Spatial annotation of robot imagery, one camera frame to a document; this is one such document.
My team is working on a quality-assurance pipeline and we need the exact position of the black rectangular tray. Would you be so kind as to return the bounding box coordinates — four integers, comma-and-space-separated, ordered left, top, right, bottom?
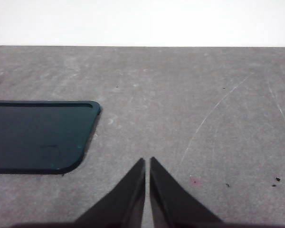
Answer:
0, 100, 102, 175

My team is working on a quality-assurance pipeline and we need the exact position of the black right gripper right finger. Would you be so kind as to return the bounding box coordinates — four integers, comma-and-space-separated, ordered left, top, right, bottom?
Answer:
149, 156, 285, 228

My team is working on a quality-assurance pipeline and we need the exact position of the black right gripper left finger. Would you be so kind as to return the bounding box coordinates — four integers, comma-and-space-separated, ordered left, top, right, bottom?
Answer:
10, 157, 146, 228

